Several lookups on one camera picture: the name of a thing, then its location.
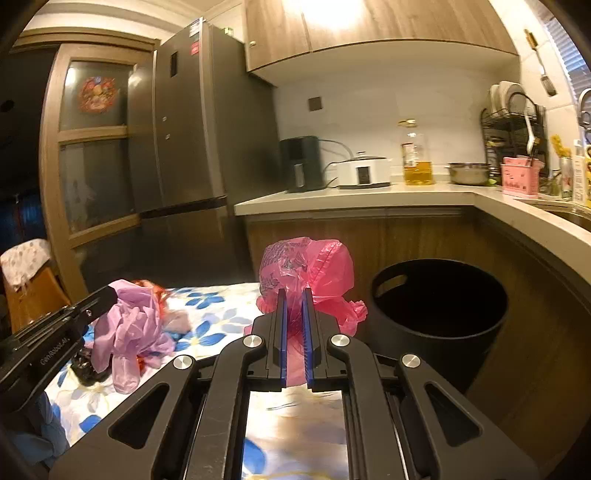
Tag cooking oil bottle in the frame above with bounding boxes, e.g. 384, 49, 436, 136
399, 119, 436, 186

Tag grey steel refrigerator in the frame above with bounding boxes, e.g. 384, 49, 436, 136
126, 18, 283, 283

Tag wooden chair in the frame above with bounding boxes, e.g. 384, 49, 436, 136
6, 267, 71, 334

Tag pink utensil holder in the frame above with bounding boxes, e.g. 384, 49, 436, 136
501, 156, 541, 199

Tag pink plastic bag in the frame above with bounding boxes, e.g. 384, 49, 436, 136
244, 236, 369, 339

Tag window blinds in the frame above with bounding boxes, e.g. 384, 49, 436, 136
540, 8, 591, 95

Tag floral blue tablecloth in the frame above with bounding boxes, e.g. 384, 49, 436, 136
44, 282, 352, 480

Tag black wire dish rack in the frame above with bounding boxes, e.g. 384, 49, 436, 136
479, 91, 551, 182

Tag white slow cooker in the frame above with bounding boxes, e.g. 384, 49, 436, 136
335, 150, 393, 189

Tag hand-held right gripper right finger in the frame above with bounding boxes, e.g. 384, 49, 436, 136
302, 288, 539, 480

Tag purple plastic bag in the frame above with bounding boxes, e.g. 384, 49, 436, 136
91, 278, 177, 394

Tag wooden upper cabinet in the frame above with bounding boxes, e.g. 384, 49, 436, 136
244, 0, 520, 75

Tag black crumpled plastic bag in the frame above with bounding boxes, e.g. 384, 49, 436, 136
71, 348, 110, 385

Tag wooden door with glass panes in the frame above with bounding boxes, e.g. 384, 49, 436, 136
39, 43, 160, 297

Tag steel sink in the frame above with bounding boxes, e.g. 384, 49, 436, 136
531, 202, 591, 232

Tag power cable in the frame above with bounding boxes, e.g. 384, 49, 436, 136
320, 138, 359, 185

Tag black round trash bin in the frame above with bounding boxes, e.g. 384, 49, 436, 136
370, 259, 509, 394

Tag small printed can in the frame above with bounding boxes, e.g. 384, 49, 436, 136
558, 156, 576, 200

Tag hanging metal spatula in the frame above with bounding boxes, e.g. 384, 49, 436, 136
525, 28, 557, 97

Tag patterned chair cloth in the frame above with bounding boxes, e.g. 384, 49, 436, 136
0, 239, 52, 292

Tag kitchen counter with wooden cabinets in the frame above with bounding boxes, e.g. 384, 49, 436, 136
234, 181, 591, 480

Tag steel bowl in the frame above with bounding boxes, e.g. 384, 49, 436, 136
446, 161, 493, 186

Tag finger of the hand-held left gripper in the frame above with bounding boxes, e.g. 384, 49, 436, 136
68, 285, 119, 325

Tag black air fryer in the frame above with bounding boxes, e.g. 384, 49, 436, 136
279, 135, 327, 193

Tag yellow detergent bottle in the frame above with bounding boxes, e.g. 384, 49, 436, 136
572, 140, 591, 207

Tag red round door decoration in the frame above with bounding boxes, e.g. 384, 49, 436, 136
77, 76, 116, 113

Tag white ladle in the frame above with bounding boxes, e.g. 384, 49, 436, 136
523, 110, 539, 156

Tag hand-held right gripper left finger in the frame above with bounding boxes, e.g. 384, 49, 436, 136
48, 288, 290, 480

